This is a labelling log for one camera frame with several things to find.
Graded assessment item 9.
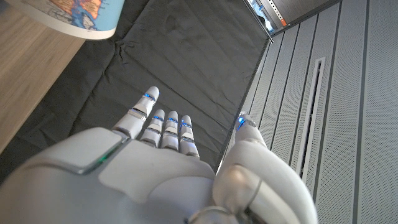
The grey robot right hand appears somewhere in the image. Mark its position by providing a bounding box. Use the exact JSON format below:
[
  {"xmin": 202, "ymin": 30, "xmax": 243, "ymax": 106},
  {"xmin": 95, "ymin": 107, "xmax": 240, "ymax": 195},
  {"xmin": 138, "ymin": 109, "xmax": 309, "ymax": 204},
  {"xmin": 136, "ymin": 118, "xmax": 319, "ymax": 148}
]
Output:
[{"xmin": 0, "ymin": 86, "xmax": 320, "ymax": 224}]

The colourful paper map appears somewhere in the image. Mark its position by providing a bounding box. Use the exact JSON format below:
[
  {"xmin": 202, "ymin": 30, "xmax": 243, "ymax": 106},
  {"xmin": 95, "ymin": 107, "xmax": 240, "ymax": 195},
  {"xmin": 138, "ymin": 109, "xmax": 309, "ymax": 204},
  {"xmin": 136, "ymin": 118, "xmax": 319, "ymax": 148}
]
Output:
[{"xmin": 4, "ymin": 0, "xmax": 126, "ymax": 40}]

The black fabric backdrop curtain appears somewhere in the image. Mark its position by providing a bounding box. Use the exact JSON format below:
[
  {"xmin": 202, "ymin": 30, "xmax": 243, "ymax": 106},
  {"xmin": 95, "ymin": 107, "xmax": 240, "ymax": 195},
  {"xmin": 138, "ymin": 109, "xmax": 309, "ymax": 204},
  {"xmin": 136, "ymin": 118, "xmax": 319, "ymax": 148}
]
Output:
[{"xmin": 0, "ymin": 0, "xmax": 271, "ymax": 184}]

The long ceiling vent slot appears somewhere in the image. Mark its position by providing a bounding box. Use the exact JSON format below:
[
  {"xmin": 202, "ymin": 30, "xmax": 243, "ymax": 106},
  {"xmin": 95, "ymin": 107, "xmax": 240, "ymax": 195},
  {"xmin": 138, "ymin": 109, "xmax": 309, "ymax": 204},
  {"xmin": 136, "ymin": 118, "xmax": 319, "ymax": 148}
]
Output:
[{"xmin": 295, "ymin": 57, "xmax": 326, "ymax": 180}]

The black backdrop stand pole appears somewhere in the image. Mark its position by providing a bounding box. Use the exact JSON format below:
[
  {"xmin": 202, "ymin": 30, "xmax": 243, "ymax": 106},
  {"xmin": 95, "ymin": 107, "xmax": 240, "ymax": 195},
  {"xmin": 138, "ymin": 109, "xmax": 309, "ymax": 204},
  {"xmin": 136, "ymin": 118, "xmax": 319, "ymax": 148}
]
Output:
[{"xmin": 242, "ymin": 0, "xmax": 274, "ymax": 44}]

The white shelf cabinet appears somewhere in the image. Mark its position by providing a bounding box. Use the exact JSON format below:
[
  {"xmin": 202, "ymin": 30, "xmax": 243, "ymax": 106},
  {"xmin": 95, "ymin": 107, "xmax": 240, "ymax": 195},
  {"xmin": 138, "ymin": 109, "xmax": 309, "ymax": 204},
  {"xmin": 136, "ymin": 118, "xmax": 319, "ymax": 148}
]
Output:
[{"xmin": 248, "ymin": 0, "xmax": 333, "ymax": 34}]

